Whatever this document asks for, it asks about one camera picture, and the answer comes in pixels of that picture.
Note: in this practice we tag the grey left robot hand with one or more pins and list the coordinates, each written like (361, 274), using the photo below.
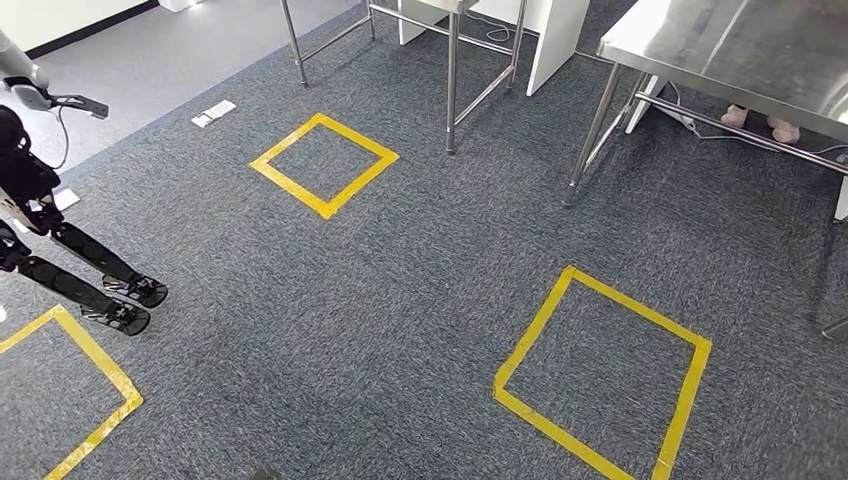
(264, 474)

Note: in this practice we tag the stainless steel workbench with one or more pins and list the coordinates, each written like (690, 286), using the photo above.
(762, 53)
(452, 79)

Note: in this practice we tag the yellow floor tape square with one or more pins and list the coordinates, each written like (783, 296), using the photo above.
(533, 326)
(324, 210)
(99, 354)

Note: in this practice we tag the black humanoid robot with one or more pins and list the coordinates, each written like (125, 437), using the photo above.
(86, 248)

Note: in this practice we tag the white floor socket plate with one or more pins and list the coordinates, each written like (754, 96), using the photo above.
(66, 199)
(213, 113)

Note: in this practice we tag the white partition panel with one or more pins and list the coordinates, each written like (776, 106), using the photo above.
(556, 40)

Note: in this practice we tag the white desk panel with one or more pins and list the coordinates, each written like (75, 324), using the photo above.
(646, 99)
(841, 199)

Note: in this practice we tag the white power strip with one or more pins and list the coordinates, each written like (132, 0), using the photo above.
(676, 118)

